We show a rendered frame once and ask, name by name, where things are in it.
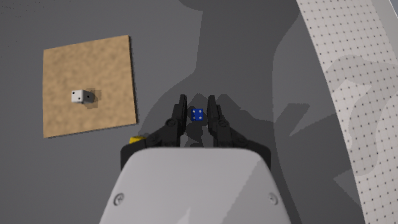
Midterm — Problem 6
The white die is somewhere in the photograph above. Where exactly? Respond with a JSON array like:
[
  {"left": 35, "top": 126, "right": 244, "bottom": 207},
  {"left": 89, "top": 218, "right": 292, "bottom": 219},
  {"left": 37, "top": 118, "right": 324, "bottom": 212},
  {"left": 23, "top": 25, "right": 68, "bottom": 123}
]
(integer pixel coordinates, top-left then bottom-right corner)
[{"left": 71, "top": 90, "right": 93, "bottom": 104}]

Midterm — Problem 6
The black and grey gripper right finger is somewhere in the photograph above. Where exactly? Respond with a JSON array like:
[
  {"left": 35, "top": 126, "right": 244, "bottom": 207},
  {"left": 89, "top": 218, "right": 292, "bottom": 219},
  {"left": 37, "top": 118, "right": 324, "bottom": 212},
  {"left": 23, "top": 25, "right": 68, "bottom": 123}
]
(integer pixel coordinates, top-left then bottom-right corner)
[{"left": 207, "top": 95, "right": 271, "bottom": 171}]

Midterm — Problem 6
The yellow die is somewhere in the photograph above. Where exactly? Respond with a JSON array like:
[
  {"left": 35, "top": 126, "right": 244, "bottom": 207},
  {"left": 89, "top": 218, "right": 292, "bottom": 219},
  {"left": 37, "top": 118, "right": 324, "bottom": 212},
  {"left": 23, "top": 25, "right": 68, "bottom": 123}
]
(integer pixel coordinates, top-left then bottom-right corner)
[{"left": 130, "top": 136, "right": 147, "bottom": 143}]

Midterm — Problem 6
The tan square mat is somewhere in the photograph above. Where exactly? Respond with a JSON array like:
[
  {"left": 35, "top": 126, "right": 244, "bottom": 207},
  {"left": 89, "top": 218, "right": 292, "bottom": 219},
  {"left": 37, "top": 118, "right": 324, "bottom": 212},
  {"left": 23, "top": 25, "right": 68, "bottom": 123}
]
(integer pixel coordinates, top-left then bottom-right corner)
[{"left": 43, "top": 35, "right": 138, "bottom": 138}]

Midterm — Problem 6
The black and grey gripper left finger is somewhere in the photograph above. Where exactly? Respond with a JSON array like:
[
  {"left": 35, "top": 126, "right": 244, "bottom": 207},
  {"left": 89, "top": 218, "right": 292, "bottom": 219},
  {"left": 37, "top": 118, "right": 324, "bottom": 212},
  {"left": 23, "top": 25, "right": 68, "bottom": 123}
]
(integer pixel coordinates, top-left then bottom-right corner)
[{"left": 120, "top": 94, "right": 187, "bottom": 172}]

